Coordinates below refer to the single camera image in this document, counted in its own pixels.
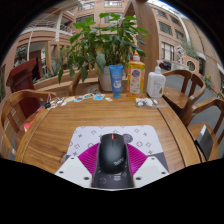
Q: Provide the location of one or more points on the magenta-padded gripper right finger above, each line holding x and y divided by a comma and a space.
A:
150, 168

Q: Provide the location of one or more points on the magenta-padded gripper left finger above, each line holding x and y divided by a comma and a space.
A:
75, 170

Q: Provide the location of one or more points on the black computer mouse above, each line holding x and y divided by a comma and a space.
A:
112, 153

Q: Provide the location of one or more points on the grey white printed mouse pad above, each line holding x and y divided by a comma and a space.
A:
86, 136

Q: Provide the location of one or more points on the black notebook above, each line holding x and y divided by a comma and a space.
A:
204, 143

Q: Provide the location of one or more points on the clear plastic packet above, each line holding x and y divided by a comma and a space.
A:
146, 102

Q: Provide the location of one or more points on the red book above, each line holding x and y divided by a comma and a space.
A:
30, 121

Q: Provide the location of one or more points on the wooden armchair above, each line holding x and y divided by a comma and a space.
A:
10, 110
200, 110
181, 96
75, 83

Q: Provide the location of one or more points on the small blue card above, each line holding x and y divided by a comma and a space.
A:
99, 97

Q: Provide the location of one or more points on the white pump bottle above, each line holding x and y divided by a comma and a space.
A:
155, 85

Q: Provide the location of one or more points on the yellow liquid bottle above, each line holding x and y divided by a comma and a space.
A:
136, 78

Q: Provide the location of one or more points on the blue tube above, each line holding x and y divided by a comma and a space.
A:
116, 80

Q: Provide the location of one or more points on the dark red wooden lectern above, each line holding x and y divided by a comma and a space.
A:
23, 75

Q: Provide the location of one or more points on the green potted plant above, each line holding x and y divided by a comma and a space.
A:
103, 43

